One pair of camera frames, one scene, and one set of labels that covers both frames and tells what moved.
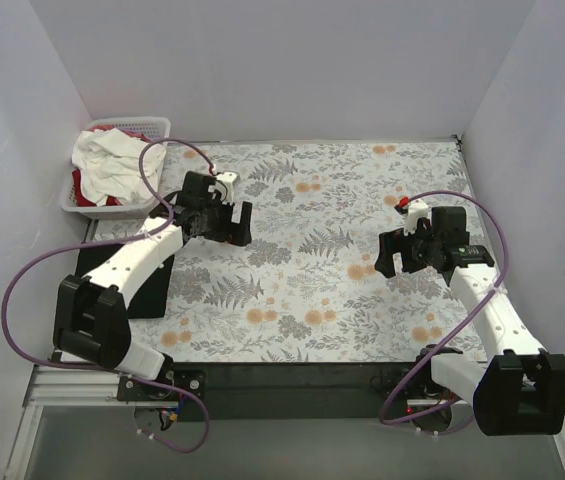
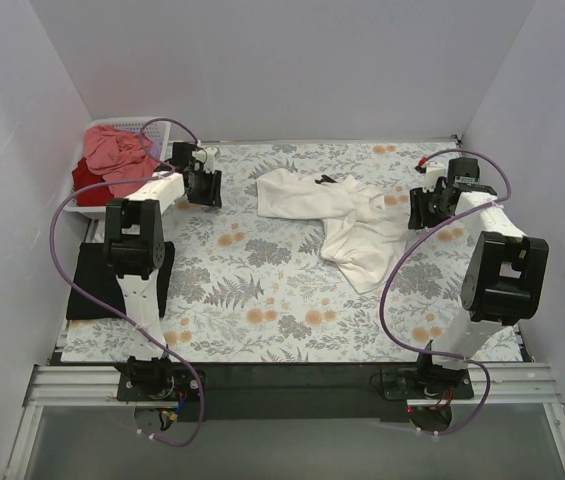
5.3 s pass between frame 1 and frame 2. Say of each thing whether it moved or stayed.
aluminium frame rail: stayed
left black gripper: moved
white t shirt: moved
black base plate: stayed
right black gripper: moved
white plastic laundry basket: stayed
